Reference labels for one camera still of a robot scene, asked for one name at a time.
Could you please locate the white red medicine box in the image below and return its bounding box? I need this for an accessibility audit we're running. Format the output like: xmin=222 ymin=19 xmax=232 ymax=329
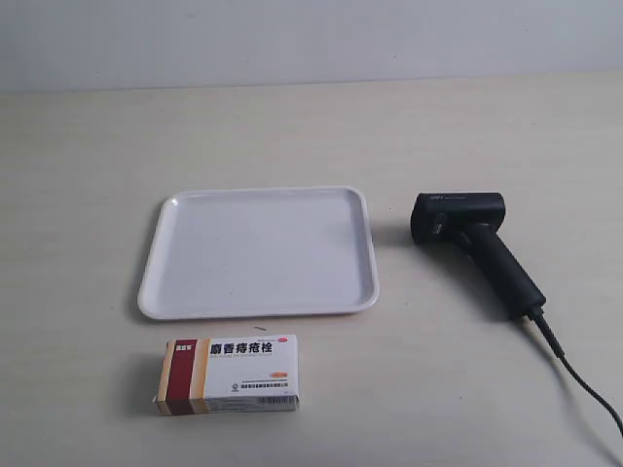
xmin=153 ymin=334 xmax=300 ymax=415

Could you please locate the black handheld barcode scanner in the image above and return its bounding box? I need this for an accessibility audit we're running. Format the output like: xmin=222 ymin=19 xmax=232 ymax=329
xmin=410 ymin=193 xmax=546 ymax=320

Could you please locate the white plastic tray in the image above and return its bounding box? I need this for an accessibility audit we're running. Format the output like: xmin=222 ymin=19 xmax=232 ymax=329
xmin=136 ymin=186 xmax=380 ymax=321

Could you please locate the black scanner cable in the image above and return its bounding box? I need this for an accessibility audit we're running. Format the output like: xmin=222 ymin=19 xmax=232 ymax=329
xmin=529 ymin=305 xmax=623 ymax=440

